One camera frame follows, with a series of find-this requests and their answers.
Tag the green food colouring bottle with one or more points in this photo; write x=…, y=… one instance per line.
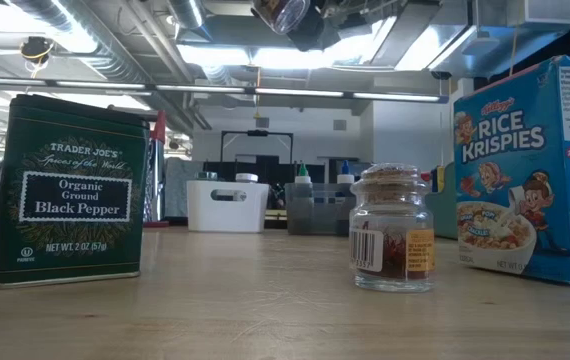
x=303, y=179

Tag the blue food colouring bottle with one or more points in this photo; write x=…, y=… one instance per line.
x=345, y=177

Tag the Corn Pops cereal box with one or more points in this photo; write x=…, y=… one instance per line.
x=440, y=180

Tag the cork-topped glass saffron jar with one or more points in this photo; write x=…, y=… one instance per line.
x=390, y=215

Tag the Rice Krispies cereal box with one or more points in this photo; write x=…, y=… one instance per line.
x=515, y=150

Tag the green black pepper tin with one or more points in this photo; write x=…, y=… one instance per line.
x=70, y=200

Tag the long ceiling light bar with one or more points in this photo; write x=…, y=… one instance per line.
x=295, y=92

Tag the grey translucent plastic bin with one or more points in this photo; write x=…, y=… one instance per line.
x=322, y=210

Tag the white plastic bin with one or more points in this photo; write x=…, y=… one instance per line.
x=245, y=210

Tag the grey covered background object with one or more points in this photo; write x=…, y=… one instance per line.
x=182, y=190

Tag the rectangular metal ceiling duct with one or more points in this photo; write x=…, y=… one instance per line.
x=415, y=40

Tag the black background rig frame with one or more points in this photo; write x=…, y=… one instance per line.
x=257, y=133

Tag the round silver ventilation duct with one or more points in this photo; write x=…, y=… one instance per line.
x=90, y=30

